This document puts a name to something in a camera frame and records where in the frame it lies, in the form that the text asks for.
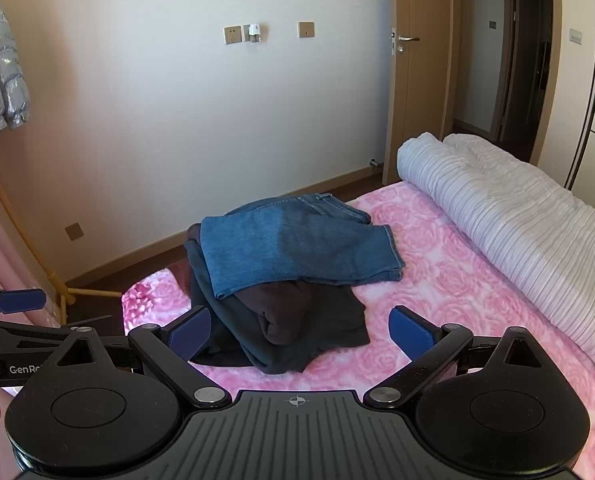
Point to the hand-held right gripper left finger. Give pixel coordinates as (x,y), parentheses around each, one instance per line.
(190,335)

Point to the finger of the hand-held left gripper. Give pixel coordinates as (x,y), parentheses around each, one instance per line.
(20,301)
(22,336)

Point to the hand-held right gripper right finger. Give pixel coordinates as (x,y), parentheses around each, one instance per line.
(410,332)

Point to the blue jeans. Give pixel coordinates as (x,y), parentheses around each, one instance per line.
(287,245)

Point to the wooden coat rack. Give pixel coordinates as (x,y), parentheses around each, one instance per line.
(60,285)

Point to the pink rose blanket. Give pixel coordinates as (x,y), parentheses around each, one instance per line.
(427,270)

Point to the dark grey garment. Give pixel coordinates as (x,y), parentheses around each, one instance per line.
(322,320)

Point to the dark brown garment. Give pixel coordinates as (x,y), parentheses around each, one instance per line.
(287,310)

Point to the pale ribbed quilt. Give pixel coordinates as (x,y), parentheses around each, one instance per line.
(517,220)

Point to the wooden door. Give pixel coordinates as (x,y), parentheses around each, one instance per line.
(422,110)

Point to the white wardrobe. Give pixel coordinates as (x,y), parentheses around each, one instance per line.
(592,110)

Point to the white plug adapter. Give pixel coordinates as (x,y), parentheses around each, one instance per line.
(252,33)

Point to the beige wall socket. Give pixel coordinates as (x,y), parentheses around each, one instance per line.
(74,231)
(232,35)

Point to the wooden door frame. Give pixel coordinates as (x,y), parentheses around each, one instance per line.
(547,85)

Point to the beige wall switch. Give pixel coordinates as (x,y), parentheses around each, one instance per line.
(306,29)

